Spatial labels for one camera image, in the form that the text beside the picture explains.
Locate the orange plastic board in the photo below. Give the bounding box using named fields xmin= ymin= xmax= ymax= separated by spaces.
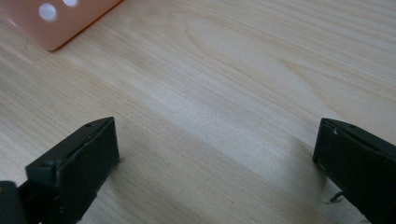
xmin=0 ymin=0 xmax=125 ymax=52

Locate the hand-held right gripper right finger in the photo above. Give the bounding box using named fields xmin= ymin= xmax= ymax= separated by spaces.
xmin=312 ymin=117 xmax=396 ymax=224

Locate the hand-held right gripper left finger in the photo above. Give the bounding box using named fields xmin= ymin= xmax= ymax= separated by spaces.
xmin=18 ymin=116 xmax=120 ymax=224

